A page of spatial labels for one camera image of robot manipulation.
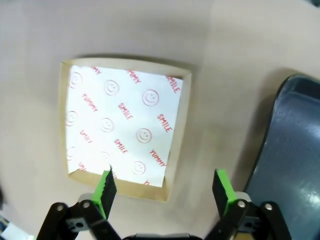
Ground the black textured serving tray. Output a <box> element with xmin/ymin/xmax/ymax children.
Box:
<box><xmin>243</xmin><ymin>74</ymin><xmax>320</xmax><ymax>240</ymax></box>

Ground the white smiley print paper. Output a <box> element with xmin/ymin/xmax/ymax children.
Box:
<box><xmin>65</xmin><ymin>64</ymin><xmax>184</xmax><ymax>188</ymax></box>

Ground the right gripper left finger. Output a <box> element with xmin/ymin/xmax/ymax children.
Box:
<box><xmin>36</xmin><ymin>164</ymin><xmax>123</xmax><ymax>240</ymax></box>

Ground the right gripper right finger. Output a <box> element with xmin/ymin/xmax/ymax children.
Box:
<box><xmin>204</xmin><ymin>168</ymin><xmax>292</xmax><ymax>240</ymax></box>

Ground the kraft cardboard food box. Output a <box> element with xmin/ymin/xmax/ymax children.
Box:
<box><xmin>59</xmin><ymin>55</ymin><xmax>193</xmax><ymax>203</ymax></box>

